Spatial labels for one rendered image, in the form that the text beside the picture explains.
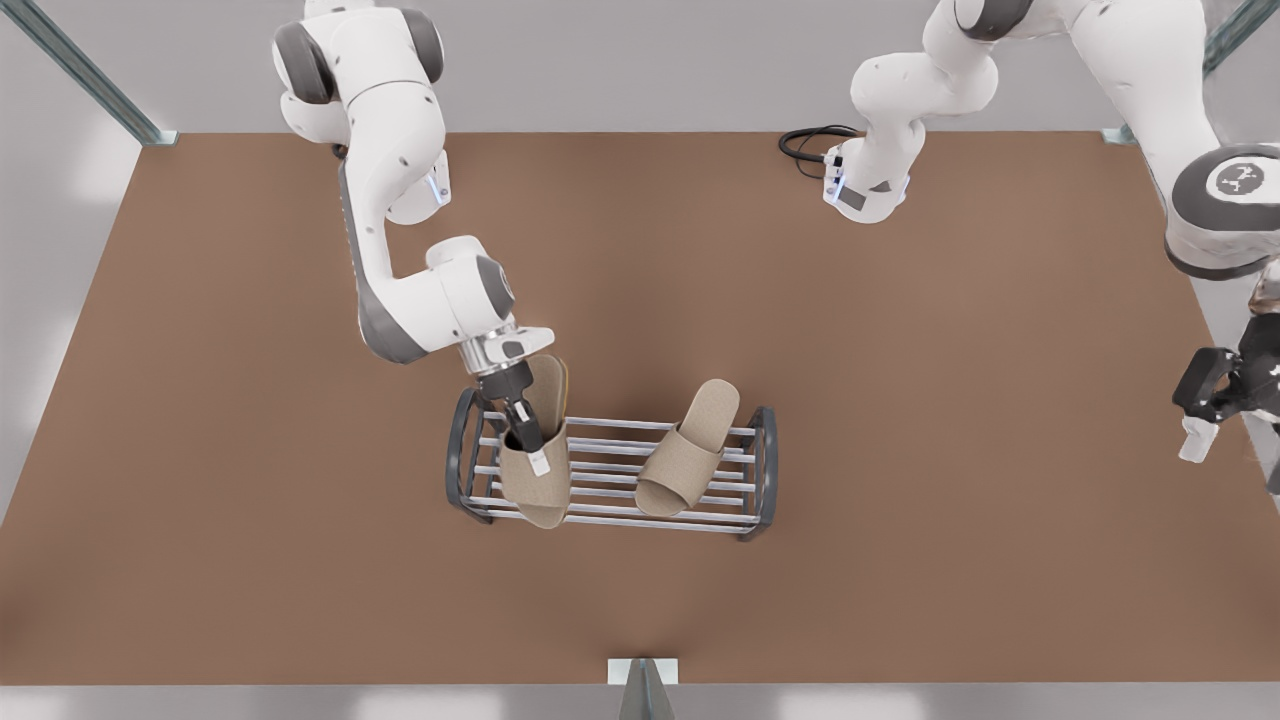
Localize silver frame post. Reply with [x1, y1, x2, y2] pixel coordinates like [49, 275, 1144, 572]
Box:
[1102, 0, 1280, 146]
[0, 0, 179, 148]
[608, 658, 679, 720]

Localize black cable loop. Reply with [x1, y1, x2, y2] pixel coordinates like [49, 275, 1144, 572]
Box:
[778, 125, 863, 181]

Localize grey metal shoe rack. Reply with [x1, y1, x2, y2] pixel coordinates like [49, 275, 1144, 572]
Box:
[445, 387, 779, 543]

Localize beige slipper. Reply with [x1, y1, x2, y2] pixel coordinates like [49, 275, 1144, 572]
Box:
[634, 379, 742, 519]
[497, 355, 573, 530]

